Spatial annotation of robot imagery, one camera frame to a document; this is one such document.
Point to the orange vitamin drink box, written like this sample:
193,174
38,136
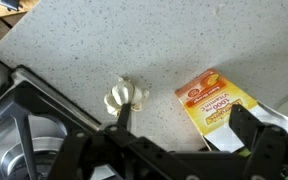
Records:
210,103

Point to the stainless steel gas range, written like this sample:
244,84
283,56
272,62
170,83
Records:
24,133

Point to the white garlic bulb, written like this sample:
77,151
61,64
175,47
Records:
124,93

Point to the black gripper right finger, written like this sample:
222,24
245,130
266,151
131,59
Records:
274,153

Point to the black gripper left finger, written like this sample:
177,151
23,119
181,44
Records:
94,153

